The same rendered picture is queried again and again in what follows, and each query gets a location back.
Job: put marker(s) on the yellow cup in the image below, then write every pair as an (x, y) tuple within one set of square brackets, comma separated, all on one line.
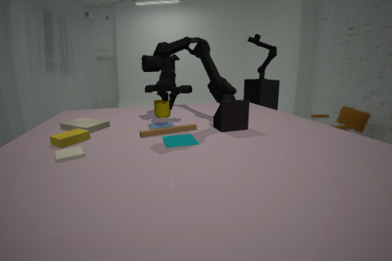
[(161, 108)]

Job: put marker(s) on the tan wooden plank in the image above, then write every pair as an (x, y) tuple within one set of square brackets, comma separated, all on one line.
[(167, 130)]

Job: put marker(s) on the yellow rectangular block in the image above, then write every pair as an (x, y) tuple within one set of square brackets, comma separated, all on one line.
[(68, 138)]

